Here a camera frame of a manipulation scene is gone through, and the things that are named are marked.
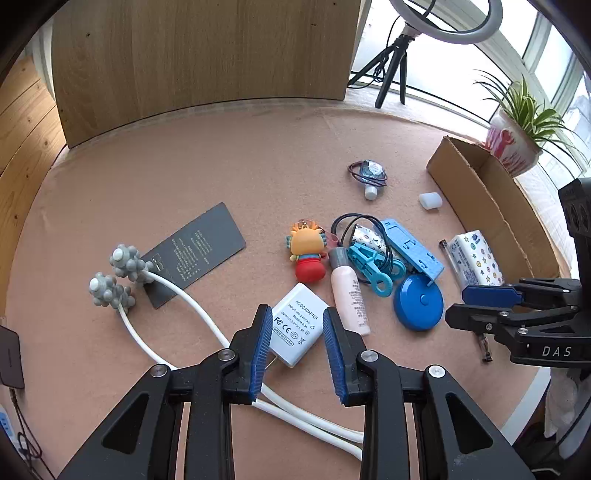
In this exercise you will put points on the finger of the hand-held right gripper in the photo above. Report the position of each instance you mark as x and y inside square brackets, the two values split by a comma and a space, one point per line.
[475, 316]
[489, 295]

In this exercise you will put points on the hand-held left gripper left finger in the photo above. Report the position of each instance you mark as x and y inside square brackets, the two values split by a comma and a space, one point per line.
[261, 350]

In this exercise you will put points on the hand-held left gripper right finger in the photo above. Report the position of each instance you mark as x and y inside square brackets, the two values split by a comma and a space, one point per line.
[334, 355]

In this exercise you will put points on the white power adapter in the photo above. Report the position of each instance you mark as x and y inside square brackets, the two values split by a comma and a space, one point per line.
[295, 323]

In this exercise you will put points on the pink tube bottle grey cap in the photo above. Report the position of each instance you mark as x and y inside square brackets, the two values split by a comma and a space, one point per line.
[351, 300]

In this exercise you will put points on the round blue tape measure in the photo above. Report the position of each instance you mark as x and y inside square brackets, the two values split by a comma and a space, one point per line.
[418, 302]

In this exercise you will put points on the white neck massager grey balls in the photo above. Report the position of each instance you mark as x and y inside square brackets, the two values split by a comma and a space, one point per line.
[198, 304]

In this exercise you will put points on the blue plastic holder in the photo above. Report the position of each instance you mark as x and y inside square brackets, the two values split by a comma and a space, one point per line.
[411, 249]

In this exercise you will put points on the teal plastic clothespin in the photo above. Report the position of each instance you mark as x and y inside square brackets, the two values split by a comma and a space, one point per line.
[369, 266]

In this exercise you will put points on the cardboard box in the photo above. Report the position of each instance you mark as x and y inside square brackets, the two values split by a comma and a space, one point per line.
[489, 198]

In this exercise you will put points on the orange lion toy figure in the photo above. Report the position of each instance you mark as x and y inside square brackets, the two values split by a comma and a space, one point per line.
[307, 258]

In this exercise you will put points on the silver printed packet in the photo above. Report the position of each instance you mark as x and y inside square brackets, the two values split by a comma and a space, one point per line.
[367, 237]

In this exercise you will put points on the small clear bottle white cap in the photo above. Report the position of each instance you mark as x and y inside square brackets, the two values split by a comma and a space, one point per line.
[371, 173]

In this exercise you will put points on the person's right hand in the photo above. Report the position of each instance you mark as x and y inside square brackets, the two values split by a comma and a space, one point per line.
[561, 401]

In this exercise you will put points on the patterned tissue packet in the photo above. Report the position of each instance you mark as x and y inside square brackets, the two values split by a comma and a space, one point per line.
[475, 258]

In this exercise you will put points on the small white plastic cap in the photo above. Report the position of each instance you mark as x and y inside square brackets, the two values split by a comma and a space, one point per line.
[430, 201]

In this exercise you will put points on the black printed card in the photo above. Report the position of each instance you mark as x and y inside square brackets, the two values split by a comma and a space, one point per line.
[198, 249]

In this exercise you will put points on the potted spider plant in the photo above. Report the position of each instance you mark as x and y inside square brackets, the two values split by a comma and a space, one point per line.
[512, 143]

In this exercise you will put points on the black power adapter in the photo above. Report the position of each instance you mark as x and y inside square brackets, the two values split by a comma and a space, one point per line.
[11, 355]

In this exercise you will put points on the white power strip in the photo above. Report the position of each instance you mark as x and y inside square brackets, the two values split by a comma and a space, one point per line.
[5, 424]

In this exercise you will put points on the light wooden board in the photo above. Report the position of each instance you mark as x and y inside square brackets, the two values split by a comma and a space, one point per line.
[207, 60]

